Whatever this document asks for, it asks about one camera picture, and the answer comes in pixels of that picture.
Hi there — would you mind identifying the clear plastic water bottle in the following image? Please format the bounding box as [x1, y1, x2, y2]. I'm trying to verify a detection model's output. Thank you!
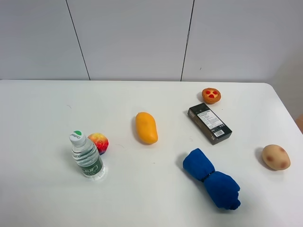
[69, 130, 104, 180]

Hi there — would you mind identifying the beige toy potato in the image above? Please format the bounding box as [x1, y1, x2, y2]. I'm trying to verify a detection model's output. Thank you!
[261, 144, 291, 171]

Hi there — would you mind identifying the orange object at edge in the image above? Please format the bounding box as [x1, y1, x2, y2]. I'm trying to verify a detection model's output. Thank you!
[295, 114, 303, 133]

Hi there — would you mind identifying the black rectangular box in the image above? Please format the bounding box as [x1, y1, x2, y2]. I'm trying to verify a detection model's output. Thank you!
[187, 103, 232, 145]

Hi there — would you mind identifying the toy fruit tart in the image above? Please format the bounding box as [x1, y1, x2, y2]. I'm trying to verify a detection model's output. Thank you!
[202, 88, 221, 104]

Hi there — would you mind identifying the yellow toy mango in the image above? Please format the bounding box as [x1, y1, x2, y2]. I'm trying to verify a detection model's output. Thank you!
[135, 112, 158, 144]

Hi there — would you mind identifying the red yellow toy strawberry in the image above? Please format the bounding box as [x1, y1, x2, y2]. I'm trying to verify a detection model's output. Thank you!
[88, 133, 109, 155]

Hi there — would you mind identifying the blue rolled cloth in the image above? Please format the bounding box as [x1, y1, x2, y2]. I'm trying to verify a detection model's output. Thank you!
[183, 148, 241, 210]

